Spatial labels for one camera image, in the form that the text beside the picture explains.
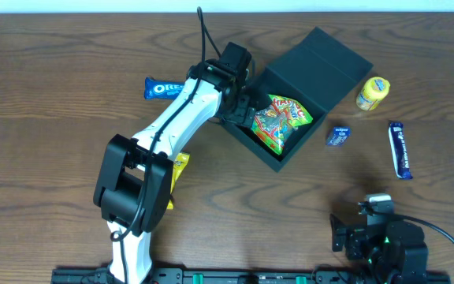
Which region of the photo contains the black gift box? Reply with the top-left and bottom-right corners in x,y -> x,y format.
222,27 -> 373,172

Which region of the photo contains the green Haribo gummy candy bag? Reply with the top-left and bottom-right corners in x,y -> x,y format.
251,94 -> 313,155

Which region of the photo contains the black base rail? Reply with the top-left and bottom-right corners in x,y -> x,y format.
51,267 -> 451,284

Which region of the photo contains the blue Dairy Milk chocolate bar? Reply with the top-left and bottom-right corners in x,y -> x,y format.
388,121 -> 413,180

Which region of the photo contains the blue Eclipse mint box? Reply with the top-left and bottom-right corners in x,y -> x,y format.
326,127 -> 351,146

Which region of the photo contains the yellow candy bottle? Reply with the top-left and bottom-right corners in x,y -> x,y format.
356,77 -> 390,110

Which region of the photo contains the yellow snack nut bag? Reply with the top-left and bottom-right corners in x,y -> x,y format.
170,152 -> 190,193

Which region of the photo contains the blue Oreo cookie pack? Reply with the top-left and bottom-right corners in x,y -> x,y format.
143,77 -> 184,100

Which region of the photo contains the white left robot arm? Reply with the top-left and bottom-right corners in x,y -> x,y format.
93,43 -> 255,283

